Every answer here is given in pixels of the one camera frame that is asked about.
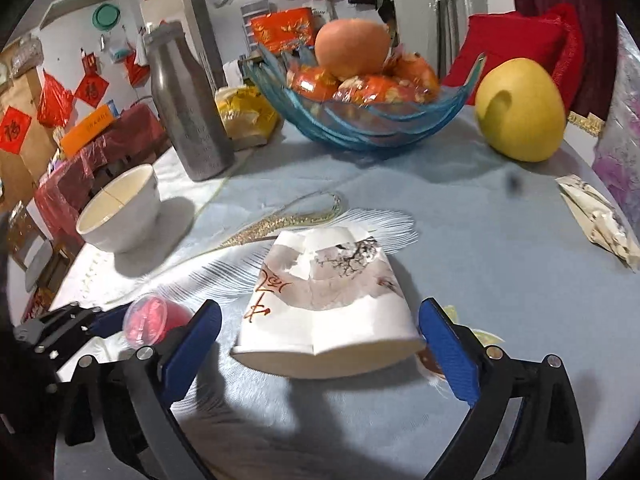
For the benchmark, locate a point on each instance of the light blue tablecloth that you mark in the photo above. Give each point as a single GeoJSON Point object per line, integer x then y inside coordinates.
{"type": "Point", "coordinates": [497, 244]}

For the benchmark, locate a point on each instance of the crumpled paper wrapper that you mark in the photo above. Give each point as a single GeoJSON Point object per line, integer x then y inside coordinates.
{"type": "Point", "coordinates": [598, 219]}

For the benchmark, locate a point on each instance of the large orange fruit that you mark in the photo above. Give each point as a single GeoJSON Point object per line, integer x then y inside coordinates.
{"type": "Point", "coordinates": [351, 47]}

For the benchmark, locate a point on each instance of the orange box on side table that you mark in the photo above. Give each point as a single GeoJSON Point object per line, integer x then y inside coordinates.
{"type": "Point", "coordinates": [86, 130]}

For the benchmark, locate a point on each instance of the white ceramic bowl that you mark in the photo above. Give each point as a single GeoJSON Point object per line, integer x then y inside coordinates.
{"type": "Point", "coordinates": [120, 217]}

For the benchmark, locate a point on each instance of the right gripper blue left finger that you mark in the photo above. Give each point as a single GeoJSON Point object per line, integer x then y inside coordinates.
{"type": "Point", "coordinates": [188, 346]}

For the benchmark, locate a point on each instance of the red covered side table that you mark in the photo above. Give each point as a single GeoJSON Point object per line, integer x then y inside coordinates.
{"type": "Point", "coordinates": [137, 137]}

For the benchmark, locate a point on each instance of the red fu diamond poster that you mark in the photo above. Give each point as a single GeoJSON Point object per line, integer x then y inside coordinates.
{"type": "Point", "coordinates": [14, 127]}

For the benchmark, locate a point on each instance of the steel water bottle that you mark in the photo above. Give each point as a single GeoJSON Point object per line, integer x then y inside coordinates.
{"type": "Point", "coordinates": [186, 105]}

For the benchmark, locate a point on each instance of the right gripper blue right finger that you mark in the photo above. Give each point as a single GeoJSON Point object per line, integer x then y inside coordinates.
{"type": "Point", "coordinates": [460, 370]}

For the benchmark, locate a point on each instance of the white feather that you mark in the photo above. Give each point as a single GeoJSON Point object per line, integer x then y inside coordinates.
{"type": "Point", "coordinates": [297, 246]}

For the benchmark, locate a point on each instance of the red pillow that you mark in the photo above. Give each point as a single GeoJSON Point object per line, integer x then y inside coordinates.
{"type": "Point", "coordinates": [553, 40]}

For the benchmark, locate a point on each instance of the yellow plastic bag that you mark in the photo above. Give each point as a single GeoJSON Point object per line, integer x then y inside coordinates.
{"type": "Point", "coordinates": [248, 117]}

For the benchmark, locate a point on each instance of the red plastic bag on wall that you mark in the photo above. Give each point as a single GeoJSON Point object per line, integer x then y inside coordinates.
{"type": "Point", "coordinates": [56, 103]}

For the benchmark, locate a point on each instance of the floral plastic-wrapped mattress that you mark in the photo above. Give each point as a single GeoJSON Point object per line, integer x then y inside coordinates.
{"type": "Point", "coordinates": [617, 154]}

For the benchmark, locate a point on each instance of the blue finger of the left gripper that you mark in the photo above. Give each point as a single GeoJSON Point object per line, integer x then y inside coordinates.
{"type": "Point", "coordinates": [104, 324]}

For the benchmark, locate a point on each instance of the blue glass fruit bowl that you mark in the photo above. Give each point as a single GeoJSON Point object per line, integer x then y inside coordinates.
{"type": "Point", "coordinates": [363, 128]}

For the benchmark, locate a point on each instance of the orange gift box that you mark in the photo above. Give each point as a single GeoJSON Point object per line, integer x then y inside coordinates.
{"type": "Point", "coordinates": [285, 30]}

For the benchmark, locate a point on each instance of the yellow pomelo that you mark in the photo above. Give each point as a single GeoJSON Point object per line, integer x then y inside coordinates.
{"type": "Point", "coordinates": [520, 111]}

